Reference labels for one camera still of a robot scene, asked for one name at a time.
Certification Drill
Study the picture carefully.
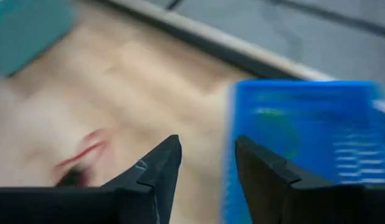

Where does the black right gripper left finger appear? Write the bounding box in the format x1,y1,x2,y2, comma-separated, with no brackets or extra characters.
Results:
0,134,183,224

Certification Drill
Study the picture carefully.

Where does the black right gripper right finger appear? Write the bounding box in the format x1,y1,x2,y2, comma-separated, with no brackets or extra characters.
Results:
235,134,385,224

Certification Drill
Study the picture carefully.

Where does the green rubber band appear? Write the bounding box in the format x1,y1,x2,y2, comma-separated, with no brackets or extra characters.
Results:
254,108,302,159

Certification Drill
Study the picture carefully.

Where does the blue plastic basket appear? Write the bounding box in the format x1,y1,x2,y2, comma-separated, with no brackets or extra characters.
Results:
220,79,385,224

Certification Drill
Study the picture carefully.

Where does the teal plastic basket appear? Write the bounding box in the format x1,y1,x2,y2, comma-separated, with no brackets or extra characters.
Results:
0,0,77,77

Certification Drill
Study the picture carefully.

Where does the black table frame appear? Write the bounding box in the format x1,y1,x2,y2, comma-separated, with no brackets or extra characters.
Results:
92,0,305,81

